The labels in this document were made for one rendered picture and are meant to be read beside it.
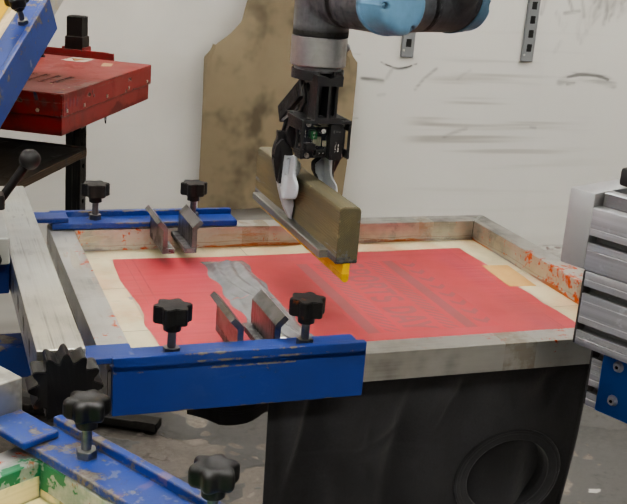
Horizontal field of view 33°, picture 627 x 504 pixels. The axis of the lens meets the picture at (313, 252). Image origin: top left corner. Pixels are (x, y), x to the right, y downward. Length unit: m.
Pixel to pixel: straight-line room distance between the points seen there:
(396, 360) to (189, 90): 2.31
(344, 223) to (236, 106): 2.17
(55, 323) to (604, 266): 0.61
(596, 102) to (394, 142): 0.84
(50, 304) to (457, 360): 0.50
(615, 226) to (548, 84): 2.85
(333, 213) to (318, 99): 0.16
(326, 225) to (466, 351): 0.24
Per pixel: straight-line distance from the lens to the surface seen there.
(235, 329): 1.25
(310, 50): 1.40
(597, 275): 1.23
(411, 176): 3.84
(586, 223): 1.23
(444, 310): 1.55
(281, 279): 1.61
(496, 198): 4.03
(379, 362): 1.28
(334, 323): 1.45
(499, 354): 1.35
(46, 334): 1.15
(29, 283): 1.30
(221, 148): 3.49
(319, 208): 1.39
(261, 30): 3.48
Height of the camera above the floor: 1.47
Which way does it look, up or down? 17 degrees down
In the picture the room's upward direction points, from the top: 5 degrees clockwise
